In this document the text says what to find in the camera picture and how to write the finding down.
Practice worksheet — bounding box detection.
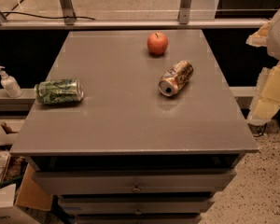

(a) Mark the white pump bottle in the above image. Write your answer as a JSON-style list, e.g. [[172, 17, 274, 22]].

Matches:
[[0, 65, 22, 98]]

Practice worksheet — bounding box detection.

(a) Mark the grey drawer cabinet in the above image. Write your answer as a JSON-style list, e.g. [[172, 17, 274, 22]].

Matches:
[[12, 30, 257, 224]]

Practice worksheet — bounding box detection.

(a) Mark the brown cardboard box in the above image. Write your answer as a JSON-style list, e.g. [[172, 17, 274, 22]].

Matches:
[[15, 165, 53, 211]]

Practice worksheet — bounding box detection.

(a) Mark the black cable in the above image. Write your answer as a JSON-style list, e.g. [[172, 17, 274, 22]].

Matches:
[[0, 10, 97, 21]]

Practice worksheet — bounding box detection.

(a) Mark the orange soda can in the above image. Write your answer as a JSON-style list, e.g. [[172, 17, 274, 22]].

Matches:
[[158, 61, 194, 97]]

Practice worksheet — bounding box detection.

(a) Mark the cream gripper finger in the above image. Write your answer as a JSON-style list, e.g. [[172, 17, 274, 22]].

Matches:
[[247, 61, 280, 126], [246, 21, 271, 48]]

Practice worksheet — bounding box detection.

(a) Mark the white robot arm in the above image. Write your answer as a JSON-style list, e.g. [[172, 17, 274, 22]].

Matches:
[[246, 8, 280, 126]]

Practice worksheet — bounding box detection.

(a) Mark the green soda can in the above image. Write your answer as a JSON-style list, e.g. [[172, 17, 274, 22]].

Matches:
[[35, 78, 84, 105]]

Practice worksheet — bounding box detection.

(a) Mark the metal railing frame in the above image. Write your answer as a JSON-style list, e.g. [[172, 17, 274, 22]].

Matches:
[[0, 0, 280, 30]]

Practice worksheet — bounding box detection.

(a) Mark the red apple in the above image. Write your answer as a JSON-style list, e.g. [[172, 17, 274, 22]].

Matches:
[[147, 32, 168, 55]]

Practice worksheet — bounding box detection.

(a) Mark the white box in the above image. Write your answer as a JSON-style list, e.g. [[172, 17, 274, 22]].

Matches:
[[0, 184, 38, 224]]

